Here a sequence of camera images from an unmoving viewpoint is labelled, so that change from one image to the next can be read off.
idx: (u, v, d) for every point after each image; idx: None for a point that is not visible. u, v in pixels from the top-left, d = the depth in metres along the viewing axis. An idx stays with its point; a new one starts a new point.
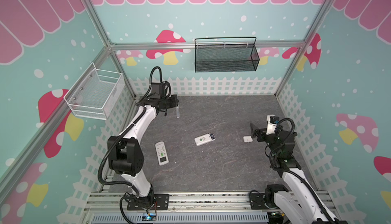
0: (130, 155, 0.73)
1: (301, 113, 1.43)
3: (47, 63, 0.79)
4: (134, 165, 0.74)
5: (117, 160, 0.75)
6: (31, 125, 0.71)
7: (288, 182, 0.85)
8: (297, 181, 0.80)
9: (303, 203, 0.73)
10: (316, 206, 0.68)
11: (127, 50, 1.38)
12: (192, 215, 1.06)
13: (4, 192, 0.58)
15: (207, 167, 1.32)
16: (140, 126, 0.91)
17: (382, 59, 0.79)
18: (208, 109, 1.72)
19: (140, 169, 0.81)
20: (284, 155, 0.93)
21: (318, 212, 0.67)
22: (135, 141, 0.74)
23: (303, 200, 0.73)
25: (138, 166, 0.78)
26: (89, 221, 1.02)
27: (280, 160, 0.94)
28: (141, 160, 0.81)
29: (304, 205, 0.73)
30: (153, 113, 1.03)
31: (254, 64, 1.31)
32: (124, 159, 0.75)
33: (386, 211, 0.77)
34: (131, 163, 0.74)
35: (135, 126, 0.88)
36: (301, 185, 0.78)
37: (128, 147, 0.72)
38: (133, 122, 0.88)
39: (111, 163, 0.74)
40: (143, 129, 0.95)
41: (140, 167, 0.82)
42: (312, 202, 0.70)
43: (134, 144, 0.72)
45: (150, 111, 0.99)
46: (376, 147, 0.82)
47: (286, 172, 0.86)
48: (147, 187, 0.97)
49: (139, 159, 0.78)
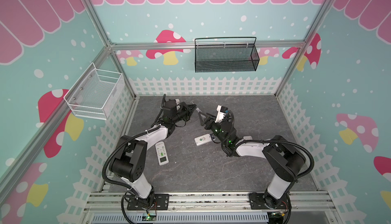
0: (135, 158, 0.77)
1: (301, 112, 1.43)
3: (47, 63, 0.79)
4: (133, 171, 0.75)
5: (118, 161, 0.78)
6: (31, 126, 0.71)
7: (242, 151, 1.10)
8: (243, 144, 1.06)
9: (257, 151, 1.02)
10: (259, 144, 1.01)
11: (126, 50, 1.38)
12: (192, 215, 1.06)
13: (4, 192, 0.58)
15: (207, 167, 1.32)
16: (152, 136, 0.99)
17: (382, 59, 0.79)
18: (208, 109, 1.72)
19: (138, 176, 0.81)
20: (230, 140, 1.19)
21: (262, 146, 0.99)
22: (144, 144, 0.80)
23: (254, 149, 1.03)
25: (136, 173, 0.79)
26: (89, 221, 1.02)
27: (229, 144, 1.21)
28: (141, 169, 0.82)
29: (258, 151, 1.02)
30: (164, 135, 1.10)
31: (254, 64, 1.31)
32: (125, 163, 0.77)
33: (387, 211, 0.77)
34: (131, 168, 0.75)
35: (147, 133, 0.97)
36: (245, 144, 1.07)
37: (136, 149, 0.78)
38: (147, 131, 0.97)
39: (113, 163, 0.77)
40: (152, 141, 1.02)
41: (139, 174, 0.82)
42: (256, 144, 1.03)
43: (142, 147, 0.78)
45: (163, 129, 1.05)
46: (376, 146, 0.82)
47: (236, 149, 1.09)
48: (147, 190, 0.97)
49: (140, 166, 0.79)
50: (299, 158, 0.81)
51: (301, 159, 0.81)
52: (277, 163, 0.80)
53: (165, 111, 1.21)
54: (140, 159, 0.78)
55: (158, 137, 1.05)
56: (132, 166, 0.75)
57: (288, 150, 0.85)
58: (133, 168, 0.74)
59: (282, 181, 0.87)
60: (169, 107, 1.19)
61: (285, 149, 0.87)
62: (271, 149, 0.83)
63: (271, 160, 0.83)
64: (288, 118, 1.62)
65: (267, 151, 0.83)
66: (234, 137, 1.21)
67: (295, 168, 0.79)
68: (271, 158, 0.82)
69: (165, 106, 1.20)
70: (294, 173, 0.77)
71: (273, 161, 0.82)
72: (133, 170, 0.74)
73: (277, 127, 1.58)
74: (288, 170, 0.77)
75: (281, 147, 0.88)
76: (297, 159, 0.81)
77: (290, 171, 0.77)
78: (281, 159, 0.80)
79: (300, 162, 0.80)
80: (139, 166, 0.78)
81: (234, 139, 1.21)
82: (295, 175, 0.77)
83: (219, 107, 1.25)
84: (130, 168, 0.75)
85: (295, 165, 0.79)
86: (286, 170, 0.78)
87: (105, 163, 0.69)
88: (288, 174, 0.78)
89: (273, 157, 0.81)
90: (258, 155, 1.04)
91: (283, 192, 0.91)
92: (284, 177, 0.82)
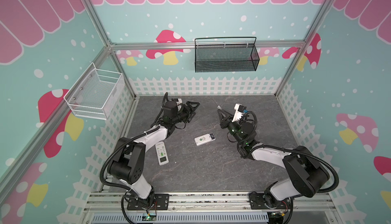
0: (133, 160, 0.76)
1: (301, 112, 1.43)
3: (47, 63, 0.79)
4: (132, 173, 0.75)
5: (117, 163, 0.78)
6: (31, 126, 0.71)
7: (258, 155, 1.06)
8: (261, 149, 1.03)
9: (275, 158, 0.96)
10: (279, 152, 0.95)
11: (126, 50, 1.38)
12: (192, 215, 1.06)
13: (4, 192, 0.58)
15: (207, 167, 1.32)
16: (151, 137, 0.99)
17: (382, 59, 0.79)
18: (208, 109, 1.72)
19: (137, 178, 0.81)
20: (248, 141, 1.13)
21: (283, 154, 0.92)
22: (142, 146, 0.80)
23: (271, 156, 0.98)
25: (135, 175, 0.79)
26: (89, 221, 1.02)
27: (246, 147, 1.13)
28: (140, 171, 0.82)
29: (277, 159, 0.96)
30: (163, 136, 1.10)
31: (254, 64, 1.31)
32: (124, 165, 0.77)
33: (387, 212, 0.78)
34: (129, 170, 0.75)
35: (146, 135, 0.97)
36: (264, 148, 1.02)
37: (135, 150, 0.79)
38: (146, 132, 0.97)
39: (111, 165, 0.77)
40: (152, 142, 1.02)
41: (138, 176, 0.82)
42: (276, 151, 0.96)
43: (140, 149, 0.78)
45: (162, 130, 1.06)
46: (376, 146, 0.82)
47: (253, 152, 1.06)
48: (147, 190, 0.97)
49: (138, 168, 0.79)
50: (322, 173, 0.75)
51: (325, 176, 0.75)
52: (297, 174, 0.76)
53: (165, 111, 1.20)
54: (138, 161, 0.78)
55: (157, 139, 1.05)
56: (130, 168, 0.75)
57: (311, 164, 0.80)
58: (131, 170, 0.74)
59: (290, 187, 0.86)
60: (169, 107, 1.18)
61: (308, 163, 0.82)
62: (292, 160, 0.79)
63: (290, 170, 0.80)
64: (288, 118, 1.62)
65: (287, 161, 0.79)
66: (252, 139, 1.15)
67: (316, 184, 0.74)
68: (291, 168, 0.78)
69: (166, 106, 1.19)
70: (314, 189, 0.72)
71: (294, 171, 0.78)
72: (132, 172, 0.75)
73: (277, 127, 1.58)
74: (308, 185, 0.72)
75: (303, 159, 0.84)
76: (319, 174, 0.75)
77: (310, 186, 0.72)
78: (303, 171, 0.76)
79: (323, 177, 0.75)
80: (137, 168, 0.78)
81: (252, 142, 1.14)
82: (314, 191, 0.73)
83: (236, 105, 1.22)
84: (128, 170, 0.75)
85: (317, 181, 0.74)
86: (305, 184, 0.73)
87: (103, 164, 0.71)
88: (308, 189, 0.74)
89: (294, 168, 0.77)
90: (277, 162, 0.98)
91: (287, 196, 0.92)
92: (301, 190, 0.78)
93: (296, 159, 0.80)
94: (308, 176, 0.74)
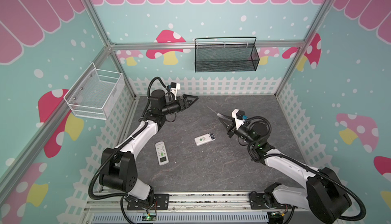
0: (123, 171, 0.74)
1: (301, 113, 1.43)
3: (47, 63, 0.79)
4: (125, 183, 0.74)
5: (108, 175, 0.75)
6: (31, 126, 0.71)
7: (272, 164, 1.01)
8: (279, 160, 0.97)
9: (294, 173, 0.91)
10: (301, 169, 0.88)
11: (126, 50, 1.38)
12: (192, 215, 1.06)
13: (4, 192, 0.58)
15: (207, 167, 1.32)
16: (139, 140, 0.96)
17: (383, 59, 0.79)
18: (208, 109, 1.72)
19: (132, 186, 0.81)
20: (260, 144, 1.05)
21: (305, 172, 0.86)
22: (130, 157, 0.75)
23: (289, 170, 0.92)
25: (130, 184, 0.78)
26: (89, 221, 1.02)
27: (257, 149, 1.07)
28: (134, 177, 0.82)
29: (295, 174, 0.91)
30: (155, 130, 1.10)
31: (254, 64, 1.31)
32: (115, 175, 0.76)
33: (387, 212, 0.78)
34: (122, 180, 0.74)
35: (133, 139, 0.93)
36: (282, 160, 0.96)
37: (122, 162, 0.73)
38: (133, 136, 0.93)
39: (102, 177, 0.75)
40: (142, 144, 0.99)
41: (133, 183, 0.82)
42: (297, 166, 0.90)
43: (129, 159, 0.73)
45: (151, 126, 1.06)
46: (376, 146, 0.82)
47: (268, 160, 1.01)
48: (146, 190, 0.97)
49: (132, 176, 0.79)
50: (344, 200, 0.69)
51: (346, 203, 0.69)
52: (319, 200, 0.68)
53: (152, 102, 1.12)
54: (130, 170, 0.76)
55: (146, 137, 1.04)
56: (122, 178, 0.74)
57: (335, 189, 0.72)
58: (123, 180, 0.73)
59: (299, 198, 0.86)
60: (157, 97, 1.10)
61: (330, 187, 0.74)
62: (317, 183, 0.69)
63: (311, 192, 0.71)
64: (288, 119, 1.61)
65: (311, 185, 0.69)
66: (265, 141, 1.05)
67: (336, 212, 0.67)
68: (314, 192, 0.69)
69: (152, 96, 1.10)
70: (334, 217, 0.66)
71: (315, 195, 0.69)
72: (124, 182, 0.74)
73: (277, 127, 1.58)
74: (330, 213, 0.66)
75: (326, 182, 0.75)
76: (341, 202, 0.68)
77: (331, 215, 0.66)
78: (327, 197, 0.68)
79: (344, 204, 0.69)
80: (131, 177, 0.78)
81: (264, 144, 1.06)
82: (334, 219, 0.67)
83: (236, 110, 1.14)
84: (121, 180, 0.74)
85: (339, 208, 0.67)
86: (326, 212, 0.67)
87: (91, 181, 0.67)
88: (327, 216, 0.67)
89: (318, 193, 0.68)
90: (294, 176, 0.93)
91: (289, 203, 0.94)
92: (317, 212, 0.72)
93: (320, 182, 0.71)
94: (331, 203, 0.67)
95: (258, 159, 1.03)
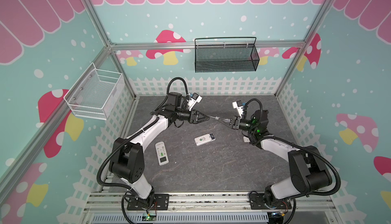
0: (132, 161, 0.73)
1: (301, 113, 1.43)
3: (47, 63, 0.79)
4: (132, 173, 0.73)
5: (117, 163, 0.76)
6: (31, 126, 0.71)
7: (267, 146, 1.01)
8: (271, 139, 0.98)
9: (283, 152, 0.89)
10: (288, 146, 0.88)
11: (126, 50, 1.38)
12: (192, 215, 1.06)
13: (4, 192, 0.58)
15: (207, 167, 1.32)
16: (149, 134, 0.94)
17: (383, 59, 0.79)
18: (208, 109, 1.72)
19: (138, 177, 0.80)
20: (259, 130, 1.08)
21: (291, 148, 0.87)
22: (139, 147, 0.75)
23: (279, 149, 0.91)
25: (136, 174, 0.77)
26: (89, 221, 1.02)
27: (256, 134, 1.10)
28: (141, 169, 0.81)
29: (284, 152, 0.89)
30: (165, 126, 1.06)
31: (254, 64, 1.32)
32: (124, 165, 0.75)
33: (388, 212, 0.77)
34: (130, 170, 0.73)
35: (143, 132, 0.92)
36: (274, 140, 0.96)
37: (132, 152, 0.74)
38: (143, 129, 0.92)
39: (112, 165, 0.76)
40: (151, 138, 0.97)
41: (139, 175, 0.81)
42: (285, 144, 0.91)
43: (138, 151, 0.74)
45: (162, 122, 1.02)
46: (376, 146, 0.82)
47: (261, 141, 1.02)
48: (147, 190, 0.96)
49: (139, 167, 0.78)
50: (324, 176, 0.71)
51: (327, 179, 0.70)
52: (297, 169, 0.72)
53: (169, 98, 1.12)
54: (138, 162, 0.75)
55: (156, 133, 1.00)
56: (130, 168, 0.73)
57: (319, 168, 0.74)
58: (131, 171, 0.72)
59: (291, 185, 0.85)
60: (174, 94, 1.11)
61: (314, 163, 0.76)
62: (297, 153, 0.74)
63: (291, 164, 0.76)
64: (288, 118, 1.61)
65: (291, 154, 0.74)
66: (264, 128, 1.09)
67: (315, 185, 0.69)
68: (294, 162, 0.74)
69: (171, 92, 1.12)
70: (310, 187, 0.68)
71: (294, 165, 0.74)
72: (131, 172, 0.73)
73: (277, 127, 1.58)
74: (305, 181, 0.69)
75: (310, 159, 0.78)
76: (322, 176, 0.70)
77: (307, 184, 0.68)
78: (304, 167, 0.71)
79: (325, 179, 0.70)
80: (138, 168, 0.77)
81: (263, 131, 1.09)
82: (310, 189, 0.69)
83: (233, 103, 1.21)
84: (128, 170, 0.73)
85: (317, 182, 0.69)
86: (302, 179, 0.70)
87: (100, 167, 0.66)
88: (303, 186, 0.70)
89: (296, 161, 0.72)
90: (284, 157, 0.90)
91: (286, 197, 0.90)
92: (297, 185, 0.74)
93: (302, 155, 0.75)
94: (308, 173, 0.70)
95: (255, 142, 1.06)
